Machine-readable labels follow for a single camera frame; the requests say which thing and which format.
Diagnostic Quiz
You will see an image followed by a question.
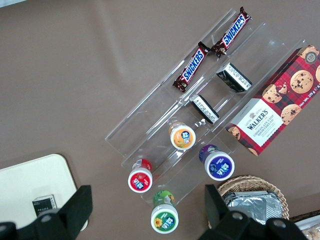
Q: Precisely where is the aluminium foil container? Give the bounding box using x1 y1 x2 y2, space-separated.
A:
221 190 284 224

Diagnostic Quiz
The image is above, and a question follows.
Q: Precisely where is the red lid gum cup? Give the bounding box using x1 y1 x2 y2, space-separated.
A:
127 158 154 193

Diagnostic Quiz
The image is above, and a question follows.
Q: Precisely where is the small black carton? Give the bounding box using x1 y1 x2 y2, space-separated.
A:
189 94 220 125
216 62 253 94

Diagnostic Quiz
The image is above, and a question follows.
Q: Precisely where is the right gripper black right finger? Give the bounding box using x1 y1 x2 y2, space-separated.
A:
198 184 307 240

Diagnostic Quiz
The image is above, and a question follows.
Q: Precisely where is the purple lid gum cup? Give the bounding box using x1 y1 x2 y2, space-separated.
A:
198 144 235 182

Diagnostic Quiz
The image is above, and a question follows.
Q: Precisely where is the black Face carton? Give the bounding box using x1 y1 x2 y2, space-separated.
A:
31 193 58 217

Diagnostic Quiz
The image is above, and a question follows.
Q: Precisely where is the Snickers chocolate bar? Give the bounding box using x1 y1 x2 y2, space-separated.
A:
173 41 211 93
211 6 252 58

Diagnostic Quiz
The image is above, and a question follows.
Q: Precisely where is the oval wicker basket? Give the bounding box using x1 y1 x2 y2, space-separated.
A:
216 174 290 221

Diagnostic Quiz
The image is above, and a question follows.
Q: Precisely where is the cream plastic tray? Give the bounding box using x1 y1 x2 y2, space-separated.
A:
0 153 79 231

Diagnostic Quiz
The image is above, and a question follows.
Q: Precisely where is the green lid gum cup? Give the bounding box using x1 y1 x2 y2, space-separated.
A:
150 189 180 234

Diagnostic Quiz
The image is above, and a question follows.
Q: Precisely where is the clear cookie bag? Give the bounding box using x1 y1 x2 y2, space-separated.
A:
301 226 320 240

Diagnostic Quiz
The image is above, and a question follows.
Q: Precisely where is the orange lid gum cup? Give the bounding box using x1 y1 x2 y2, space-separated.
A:
168 121 197 151

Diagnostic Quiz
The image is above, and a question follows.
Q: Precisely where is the white plastic bin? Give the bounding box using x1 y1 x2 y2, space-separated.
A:
291 214 320 240

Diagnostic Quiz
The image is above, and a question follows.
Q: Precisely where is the red Walkers shortbread box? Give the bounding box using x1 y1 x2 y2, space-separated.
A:
224 44 320 157

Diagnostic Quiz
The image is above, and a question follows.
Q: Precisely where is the clear acrylic stepped shelf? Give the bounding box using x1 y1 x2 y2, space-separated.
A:
104 84 242 209
158 8 307 133

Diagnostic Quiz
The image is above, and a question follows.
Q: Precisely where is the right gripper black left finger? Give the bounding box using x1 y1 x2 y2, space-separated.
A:
0 184 94 240

